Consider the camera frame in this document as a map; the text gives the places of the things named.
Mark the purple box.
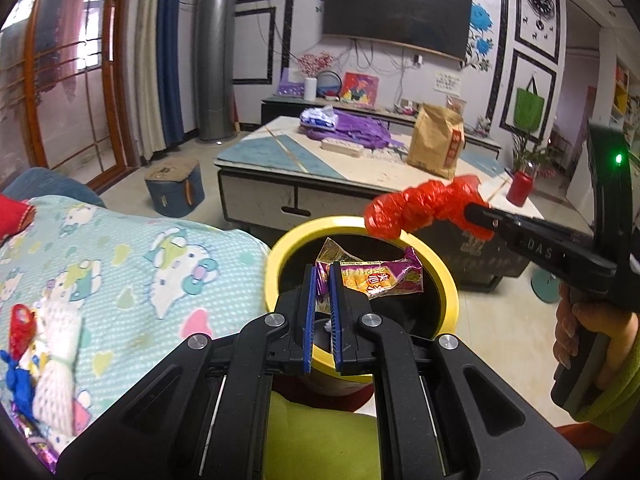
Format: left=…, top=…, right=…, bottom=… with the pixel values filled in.
left=277, top=67, right=307, bottom=97

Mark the purple foil wrapper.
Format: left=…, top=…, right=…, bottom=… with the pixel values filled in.
left=12, top=410, right=58, bottom=473

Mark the white vase with pink flowers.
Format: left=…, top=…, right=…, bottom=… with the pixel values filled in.
left=297, top=51, right=337, bottom=101

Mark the silver tower air conditioner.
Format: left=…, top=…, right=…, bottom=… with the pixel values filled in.
left=194, top=0, right=240, bottom=143

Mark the wooden framed glass door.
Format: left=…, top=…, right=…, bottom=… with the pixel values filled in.
left=0, top=0, right=136, bottom=193

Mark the person's yellow-green clothing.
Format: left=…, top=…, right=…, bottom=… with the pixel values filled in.
left=262, top=390, right=381, bottom=480

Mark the blue wrapper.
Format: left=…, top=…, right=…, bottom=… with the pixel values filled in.
left=0, top=349, right=38, bottom=423

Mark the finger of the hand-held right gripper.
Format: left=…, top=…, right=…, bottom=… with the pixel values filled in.
left=462, top=201, right=526, bottom=243

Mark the beige curtain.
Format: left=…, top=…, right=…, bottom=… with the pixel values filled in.
left=134, top=0, right=168, bottom=151

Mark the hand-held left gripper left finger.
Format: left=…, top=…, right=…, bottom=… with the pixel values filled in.
left=55, top=264, right=321, bottom=480

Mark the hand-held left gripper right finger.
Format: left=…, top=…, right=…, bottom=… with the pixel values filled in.
left=327, top=262, right=586, bottom=480

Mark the brown paper bag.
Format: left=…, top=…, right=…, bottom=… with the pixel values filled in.
left=406, top=104, right=466, bottom=181

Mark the blue curtain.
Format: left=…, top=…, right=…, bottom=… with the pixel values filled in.
left=160, top=0, right=187, bottom=148

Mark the yellow trash bin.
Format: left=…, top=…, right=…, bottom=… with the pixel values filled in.
left=264, top=215, right=460, bottom=396

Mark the white foam fruit net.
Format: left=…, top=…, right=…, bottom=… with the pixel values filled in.
left=32, top=294, right=85, bottom=437

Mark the blue and white packet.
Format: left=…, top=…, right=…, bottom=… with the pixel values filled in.
left=299, top=106, right=337, bottom=130

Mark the coffee table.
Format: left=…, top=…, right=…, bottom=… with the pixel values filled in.
left=214, top=115, right=546, bottom=293

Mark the round table mirror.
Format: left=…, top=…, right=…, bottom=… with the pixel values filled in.
left=317, top=71, right=343, bottom=101

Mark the black television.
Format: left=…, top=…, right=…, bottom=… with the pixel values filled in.
left=321, top=0, right=474, bottom=61

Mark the purple cloth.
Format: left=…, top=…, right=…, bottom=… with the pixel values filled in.
left=305, top=110, right=392, bottom=150

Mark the white shelf unit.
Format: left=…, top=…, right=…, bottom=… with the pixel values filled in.
left=610, top=55, right=640, bottom=141

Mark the person's right hand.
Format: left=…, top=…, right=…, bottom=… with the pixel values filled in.
left=554, top=287, right=640, bottom=391

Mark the red blanket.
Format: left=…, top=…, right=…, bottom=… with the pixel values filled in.
left=0, top=196, right=37, bottom=238

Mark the blue square stool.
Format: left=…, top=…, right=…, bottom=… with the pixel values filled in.
left=145, top=160, right=206, bottom=218

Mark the colourful picture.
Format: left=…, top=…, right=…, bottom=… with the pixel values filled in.
left=341, top=72, right=379, bottom=107

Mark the white power strip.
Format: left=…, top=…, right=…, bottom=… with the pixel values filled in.
left=320, top=137, right=365, bottom=157

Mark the green tote bag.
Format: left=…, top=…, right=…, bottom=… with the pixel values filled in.
left=514, top=74, right=546, bottom=131

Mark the black television cabinet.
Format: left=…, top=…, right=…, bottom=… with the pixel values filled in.
left=261, top=95, right=502, bottom=161

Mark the red plastic bag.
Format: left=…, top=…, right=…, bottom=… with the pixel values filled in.
left=363, top=175, right=493, bottom=241

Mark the red cup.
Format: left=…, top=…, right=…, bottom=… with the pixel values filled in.
left=506, top=170, right=536, bottom=207

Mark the person's right forearm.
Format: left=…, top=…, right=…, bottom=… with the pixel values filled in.
left=575, top=340, right=640, bottom=436

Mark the black wall clock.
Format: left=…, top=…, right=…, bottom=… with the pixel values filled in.
left=527, top=0, right=556, bottom=31

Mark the purple snack packet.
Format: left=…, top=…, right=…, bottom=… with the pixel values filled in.
left=315, top=237, right=425, bottom=301

